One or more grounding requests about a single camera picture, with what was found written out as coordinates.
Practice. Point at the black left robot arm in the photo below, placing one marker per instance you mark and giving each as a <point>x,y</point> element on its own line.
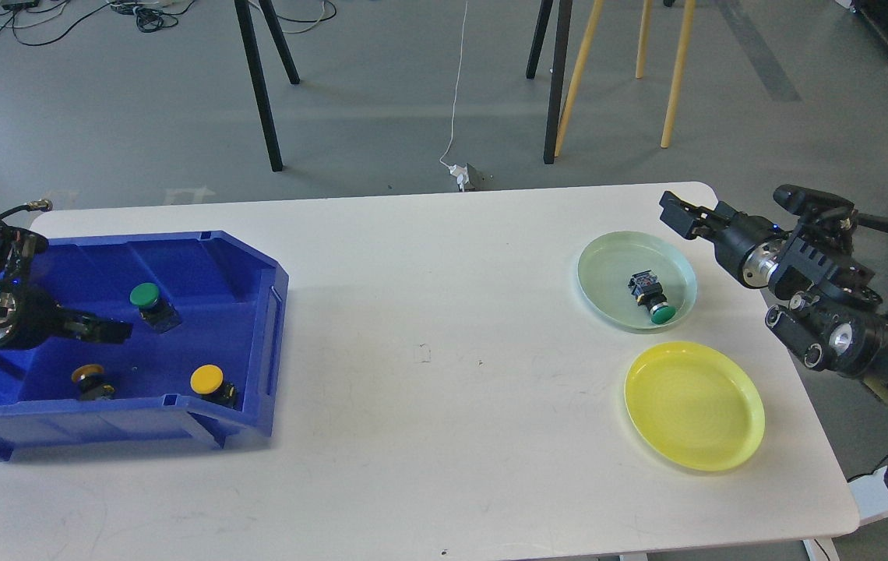
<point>18,249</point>

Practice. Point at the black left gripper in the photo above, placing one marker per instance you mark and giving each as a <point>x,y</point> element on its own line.
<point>28,319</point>

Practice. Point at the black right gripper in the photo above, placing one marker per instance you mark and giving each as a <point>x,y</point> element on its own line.
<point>744,246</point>

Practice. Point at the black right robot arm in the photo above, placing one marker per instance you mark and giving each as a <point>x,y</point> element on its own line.
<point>826,314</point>

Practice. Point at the blue plastic bin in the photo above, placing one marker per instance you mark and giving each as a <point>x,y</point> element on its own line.
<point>231,299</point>

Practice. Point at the yellow wooden chair legs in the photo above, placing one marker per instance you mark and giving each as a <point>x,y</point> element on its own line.
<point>564,113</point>

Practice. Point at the light green plate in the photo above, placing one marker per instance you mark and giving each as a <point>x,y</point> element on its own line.
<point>607,263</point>

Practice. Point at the yellow plate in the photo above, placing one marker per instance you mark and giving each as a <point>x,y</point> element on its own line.
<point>694,406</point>

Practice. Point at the yellow button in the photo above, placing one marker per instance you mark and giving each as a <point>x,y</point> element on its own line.
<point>91,383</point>
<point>209,383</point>

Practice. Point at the black table leg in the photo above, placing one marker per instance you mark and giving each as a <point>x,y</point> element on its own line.
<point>556,89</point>

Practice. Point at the green button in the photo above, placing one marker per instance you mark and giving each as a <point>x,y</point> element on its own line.
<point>648,293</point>
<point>154,307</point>

